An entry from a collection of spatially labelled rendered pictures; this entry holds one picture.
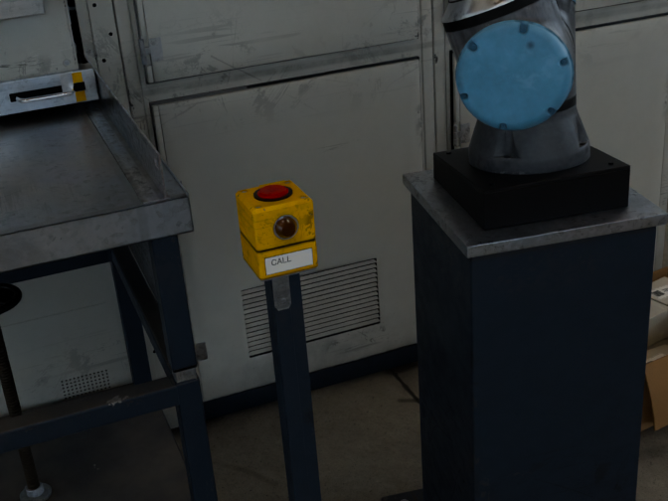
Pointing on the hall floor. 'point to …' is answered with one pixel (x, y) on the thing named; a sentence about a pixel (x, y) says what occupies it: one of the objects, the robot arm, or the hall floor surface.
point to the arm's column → (531, 366)
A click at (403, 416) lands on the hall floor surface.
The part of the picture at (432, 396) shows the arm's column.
